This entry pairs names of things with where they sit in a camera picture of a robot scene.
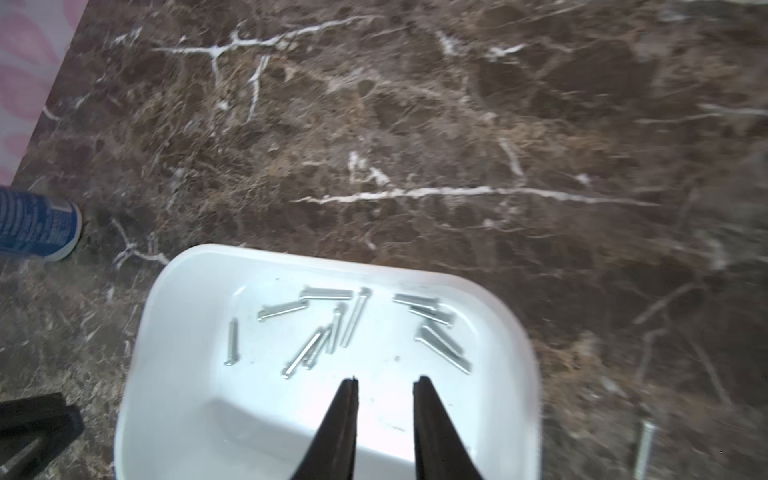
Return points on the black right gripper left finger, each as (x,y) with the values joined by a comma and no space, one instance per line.
(331,454)

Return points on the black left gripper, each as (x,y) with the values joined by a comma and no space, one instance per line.
(34,432)

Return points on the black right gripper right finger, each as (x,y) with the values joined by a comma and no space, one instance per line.
(439,452)

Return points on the silver screw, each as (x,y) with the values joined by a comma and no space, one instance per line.
(444,347)
(363,295)
(335,327)
(232,345)
(644,449)
(310,293)
(431,304)
(434,316)
(282,309)
(303,353)

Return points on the white plastic storage box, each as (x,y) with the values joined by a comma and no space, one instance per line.
(185,415)

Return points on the blue lidded metal can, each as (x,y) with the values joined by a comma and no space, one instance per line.
(38,226)

